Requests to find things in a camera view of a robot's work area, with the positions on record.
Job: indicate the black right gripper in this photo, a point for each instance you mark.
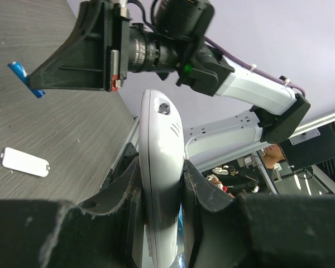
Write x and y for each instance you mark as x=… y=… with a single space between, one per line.
x=94 y=56

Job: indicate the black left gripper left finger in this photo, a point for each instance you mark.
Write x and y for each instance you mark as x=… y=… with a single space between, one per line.
x=105 y=230

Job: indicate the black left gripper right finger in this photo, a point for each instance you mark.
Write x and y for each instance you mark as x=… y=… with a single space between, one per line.
x=254 y=230

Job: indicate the white remote control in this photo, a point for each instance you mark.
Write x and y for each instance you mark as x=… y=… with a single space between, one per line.
x=162 y=167

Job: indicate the white battery cover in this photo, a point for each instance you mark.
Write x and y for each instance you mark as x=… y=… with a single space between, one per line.
x=16 y=160

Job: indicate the blue battery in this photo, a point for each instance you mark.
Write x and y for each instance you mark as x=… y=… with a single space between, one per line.
x=23 y=76

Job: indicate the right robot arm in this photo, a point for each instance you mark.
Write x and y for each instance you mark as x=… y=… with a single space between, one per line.
x=172 y=39

